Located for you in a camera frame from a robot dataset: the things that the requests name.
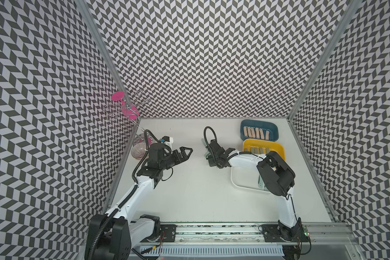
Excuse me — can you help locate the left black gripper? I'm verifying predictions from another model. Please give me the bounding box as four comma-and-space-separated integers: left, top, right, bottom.
160, 146, 193, 170

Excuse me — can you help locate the mint knife top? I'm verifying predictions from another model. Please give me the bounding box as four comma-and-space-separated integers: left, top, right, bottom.
201, 138, 208, 147

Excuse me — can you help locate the mint knife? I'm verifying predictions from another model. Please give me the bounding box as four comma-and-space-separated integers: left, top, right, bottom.
201, 138, 208, 147
258, 178, 265, 190

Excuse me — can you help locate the white storage box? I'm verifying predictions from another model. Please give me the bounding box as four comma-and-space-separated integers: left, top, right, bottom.
230, 167, 270, 194

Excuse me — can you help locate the dark teal storage box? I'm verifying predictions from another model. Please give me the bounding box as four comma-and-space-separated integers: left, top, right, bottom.
240, 119, 279, 141

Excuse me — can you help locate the yellow storage box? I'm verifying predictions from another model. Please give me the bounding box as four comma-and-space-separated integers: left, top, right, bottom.
242, 139, 286, 160

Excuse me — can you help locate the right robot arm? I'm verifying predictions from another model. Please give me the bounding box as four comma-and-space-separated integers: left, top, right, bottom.
203, 126, 304, 242

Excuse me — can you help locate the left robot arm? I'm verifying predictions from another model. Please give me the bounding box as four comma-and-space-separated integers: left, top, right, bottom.
84, 130, 193, 260

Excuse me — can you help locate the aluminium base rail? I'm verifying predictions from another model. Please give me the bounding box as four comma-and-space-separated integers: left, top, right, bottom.
84, 221, 358, 245

